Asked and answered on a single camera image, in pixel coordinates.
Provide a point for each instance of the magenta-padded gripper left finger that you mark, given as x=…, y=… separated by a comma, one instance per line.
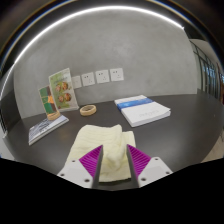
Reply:
x=81, y=170

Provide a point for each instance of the black-framed glass partition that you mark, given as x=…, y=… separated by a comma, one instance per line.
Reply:
x=208, y=71

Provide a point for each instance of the green menu stand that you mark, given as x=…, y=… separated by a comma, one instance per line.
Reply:
x=63, y=90

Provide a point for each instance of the grey patterned magazine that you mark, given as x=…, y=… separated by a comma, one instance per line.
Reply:
x=45, y=128

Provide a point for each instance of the cream yellow towel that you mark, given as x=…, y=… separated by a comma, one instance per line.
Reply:
x=90, y=136

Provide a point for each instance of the orange sign on wooden base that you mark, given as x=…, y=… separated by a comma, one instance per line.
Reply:
x=46, y=100

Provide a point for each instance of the white book with blue band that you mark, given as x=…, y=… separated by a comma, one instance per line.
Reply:
x=133, y=101

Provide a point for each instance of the curved ceiling light strip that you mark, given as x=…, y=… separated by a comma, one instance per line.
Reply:
x=83, y=13

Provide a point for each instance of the thick white book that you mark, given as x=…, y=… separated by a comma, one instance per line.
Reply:
x=146, y=115

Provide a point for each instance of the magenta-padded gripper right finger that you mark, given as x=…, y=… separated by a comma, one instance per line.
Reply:
x=148, y=170

